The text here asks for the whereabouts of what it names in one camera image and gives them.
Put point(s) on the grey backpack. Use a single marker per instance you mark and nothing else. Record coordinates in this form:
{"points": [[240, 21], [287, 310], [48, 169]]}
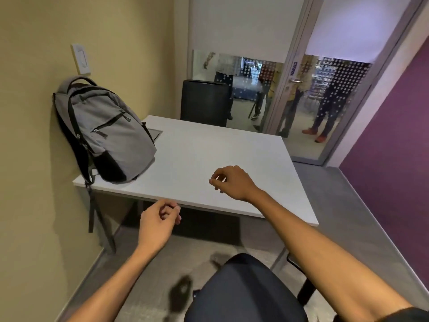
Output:
{"points": [[110, 130]]}

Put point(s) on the glass door with grey frame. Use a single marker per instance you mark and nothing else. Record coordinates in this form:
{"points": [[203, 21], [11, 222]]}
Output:
{"points": [[338, 107]]}

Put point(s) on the person's black sleeve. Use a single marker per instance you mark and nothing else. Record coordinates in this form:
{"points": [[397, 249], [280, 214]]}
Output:
{"points": [[407, 315]]}

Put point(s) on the person's right forearm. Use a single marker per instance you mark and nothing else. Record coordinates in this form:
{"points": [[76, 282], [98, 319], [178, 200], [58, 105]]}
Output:
{"points": [[321, 261]]}

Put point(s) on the white table with grey legs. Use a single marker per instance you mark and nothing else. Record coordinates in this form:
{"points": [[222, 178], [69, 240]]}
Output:
{"points": [[207, 157]]}

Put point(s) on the person's right hand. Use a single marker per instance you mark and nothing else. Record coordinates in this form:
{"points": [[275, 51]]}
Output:
{"points": [[238, 184]]}

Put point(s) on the person's left forearm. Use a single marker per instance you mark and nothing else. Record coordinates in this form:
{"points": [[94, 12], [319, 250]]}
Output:
{"points": [[124, 281]]}

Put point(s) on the person's left fingers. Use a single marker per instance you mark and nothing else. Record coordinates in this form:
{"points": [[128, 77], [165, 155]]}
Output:
{"points": [[171, 208]]}

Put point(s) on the black chair with high backrest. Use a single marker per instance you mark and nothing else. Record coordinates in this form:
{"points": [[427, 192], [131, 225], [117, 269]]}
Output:
{"points": [[205, 102]]}

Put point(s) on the black office chair with armrest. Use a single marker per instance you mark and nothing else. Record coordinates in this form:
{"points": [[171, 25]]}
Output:
{"points": [[244, 291]]}

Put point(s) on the white wall light switch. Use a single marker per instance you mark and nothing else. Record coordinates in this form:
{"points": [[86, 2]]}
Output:
{"points": [[80, 58]]}

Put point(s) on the person's right fingers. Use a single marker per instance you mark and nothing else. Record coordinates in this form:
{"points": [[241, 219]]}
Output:
{"points": [[217, 173]]}

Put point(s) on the person's left hand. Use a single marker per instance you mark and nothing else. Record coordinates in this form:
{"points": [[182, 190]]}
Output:
{"points": [[154, 224]]}

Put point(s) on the small blue door sign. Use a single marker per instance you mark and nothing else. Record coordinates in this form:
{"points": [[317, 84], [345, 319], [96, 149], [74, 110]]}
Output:
{"points": [[293, 68]]}

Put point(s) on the glass partition panel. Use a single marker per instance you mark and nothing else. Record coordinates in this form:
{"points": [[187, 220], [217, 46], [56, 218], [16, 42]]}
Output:
{"points": [[241, 107]]}

